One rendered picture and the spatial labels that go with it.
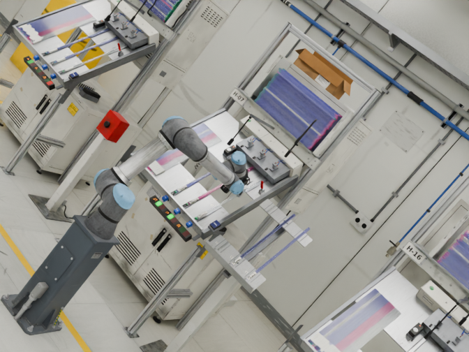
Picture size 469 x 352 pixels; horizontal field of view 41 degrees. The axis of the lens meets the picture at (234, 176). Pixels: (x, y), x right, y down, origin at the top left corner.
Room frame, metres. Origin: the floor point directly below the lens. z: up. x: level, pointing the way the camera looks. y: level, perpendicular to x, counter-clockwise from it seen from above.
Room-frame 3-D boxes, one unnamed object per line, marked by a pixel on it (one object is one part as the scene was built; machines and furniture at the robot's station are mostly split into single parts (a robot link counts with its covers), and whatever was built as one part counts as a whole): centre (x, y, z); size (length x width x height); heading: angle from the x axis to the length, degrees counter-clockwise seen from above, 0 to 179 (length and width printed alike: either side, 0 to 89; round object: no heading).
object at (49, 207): (3.90, 0.80, 0.39); 0.24 x 0.24 x 0.78; 63
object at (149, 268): (3.98, -0.05, 0.31); 0.70 x 0.65 x 0.62; 63
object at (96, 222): (2.77, 0.34, 0.60); 0.15 x 0.15 x 0.10
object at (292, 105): (3.84, -0.05, 1.52); 0.51 x 0.13 x 0.27; 63
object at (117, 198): (2.78, 0.34, 0.72); 0.13 x 0.12 x 0.14; 46
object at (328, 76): (4.16, -0.09, 1.82); 0.68 x 0.30 x 0.20; 63
